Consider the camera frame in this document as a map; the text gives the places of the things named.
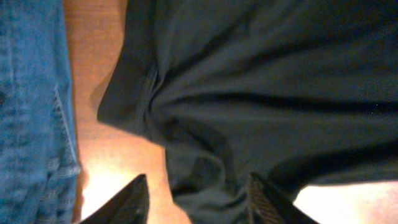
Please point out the blue denim jeans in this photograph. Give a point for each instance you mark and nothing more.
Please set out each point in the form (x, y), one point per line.
(39, 162)

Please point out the dark green polo shirt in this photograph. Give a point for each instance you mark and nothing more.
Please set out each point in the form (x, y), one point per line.
(297, 92)

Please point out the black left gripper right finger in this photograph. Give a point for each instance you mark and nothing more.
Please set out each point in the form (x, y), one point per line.
(266, 205)

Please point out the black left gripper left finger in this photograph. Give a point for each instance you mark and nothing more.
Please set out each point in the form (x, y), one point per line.
(129, 206)

